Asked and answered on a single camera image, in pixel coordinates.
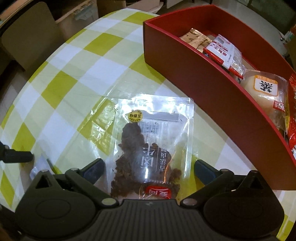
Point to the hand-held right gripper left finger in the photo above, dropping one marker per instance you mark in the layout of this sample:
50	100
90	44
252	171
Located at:
92	170

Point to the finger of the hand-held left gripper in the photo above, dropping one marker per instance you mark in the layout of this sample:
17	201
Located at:
16	156

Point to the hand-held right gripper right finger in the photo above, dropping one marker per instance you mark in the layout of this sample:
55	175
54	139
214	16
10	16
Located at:
205	172

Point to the clear dark jerky packet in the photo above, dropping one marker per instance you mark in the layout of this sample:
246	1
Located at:
138	150

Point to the red cardboard box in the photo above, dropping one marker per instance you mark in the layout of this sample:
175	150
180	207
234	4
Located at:
208	92

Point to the round bun packet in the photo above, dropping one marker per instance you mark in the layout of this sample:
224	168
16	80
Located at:
263	92

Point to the red white date packet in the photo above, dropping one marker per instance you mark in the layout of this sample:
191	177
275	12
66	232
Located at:
292	111

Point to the red white sausage packet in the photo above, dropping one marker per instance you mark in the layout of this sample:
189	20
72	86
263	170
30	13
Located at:
219	51

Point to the gold brown small packet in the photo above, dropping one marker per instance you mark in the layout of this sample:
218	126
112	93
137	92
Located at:
194	39

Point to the brown padded chair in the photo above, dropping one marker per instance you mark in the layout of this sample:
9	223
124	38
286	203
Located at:
30	34

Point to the beige storage bin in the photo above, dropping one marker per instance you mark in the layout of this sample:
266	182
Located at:
69	27

